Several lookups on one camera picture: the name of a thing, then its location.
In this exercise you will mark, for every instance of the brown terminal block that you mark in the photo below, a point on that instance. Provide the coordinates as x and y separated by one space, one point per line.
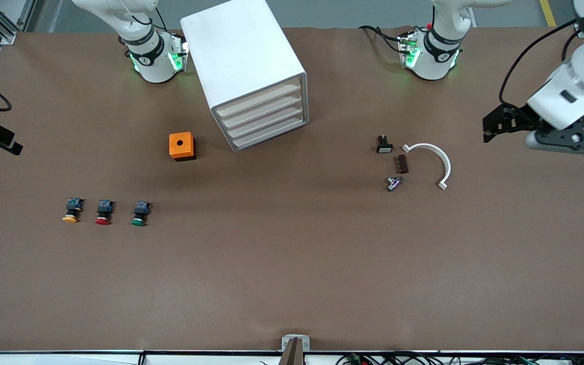
402 164

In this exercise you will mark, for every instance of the red mushroom push button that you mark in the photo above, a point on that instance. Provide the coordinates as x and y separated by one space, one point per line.
103 219

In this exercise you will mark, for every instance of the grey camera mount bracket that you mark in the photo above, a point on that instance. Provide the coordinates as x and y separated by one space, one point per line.
295 350

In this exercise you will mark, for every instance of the white curved plastic bracket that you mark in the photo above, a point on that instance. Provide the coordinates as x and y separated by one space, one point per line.
446 165

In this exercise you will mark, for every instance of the yellow mushroom push button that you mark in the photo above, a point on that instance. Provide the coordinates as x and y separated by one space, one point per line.
71 217

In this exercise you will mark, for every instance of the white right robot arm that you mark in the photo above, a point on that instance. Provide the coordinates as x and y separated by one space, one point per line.
155 66

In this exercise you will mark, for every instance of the orange button enclosure box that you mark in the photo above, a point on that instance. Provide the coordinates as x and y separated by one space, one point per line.
180 144

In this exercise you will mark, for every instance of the green mushroom push button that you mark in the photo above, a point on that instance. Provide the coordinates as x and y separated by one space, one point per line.
139 220

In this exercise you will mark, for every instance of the small black rectangular switch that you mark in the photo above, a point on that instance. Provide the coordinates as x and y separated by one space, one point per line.
384 147

